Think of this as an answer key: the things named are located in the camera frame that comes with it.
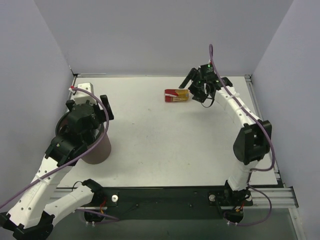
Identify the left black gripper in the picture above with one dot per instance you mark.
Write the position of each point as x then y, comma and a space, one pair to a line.
100, 113

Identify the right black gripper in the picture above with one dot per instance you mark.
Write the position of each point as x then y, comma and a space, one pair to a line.
197, 83

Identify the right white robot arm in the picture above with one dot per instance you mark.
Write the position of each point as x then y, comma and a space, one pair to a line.
253, 140

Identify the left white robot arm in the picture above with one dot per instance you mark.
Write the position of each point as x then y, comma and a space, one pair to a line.
33, 217

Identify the dark brown round bin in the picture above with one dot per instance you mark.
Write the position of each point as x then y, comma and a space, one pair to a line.
101, 151

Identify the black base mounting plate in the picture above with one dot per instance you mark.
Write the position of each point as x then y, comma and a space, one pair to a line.
170, 203

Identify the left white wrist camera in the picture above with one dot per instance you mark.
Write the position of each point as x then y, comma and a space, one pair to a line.
83, 92

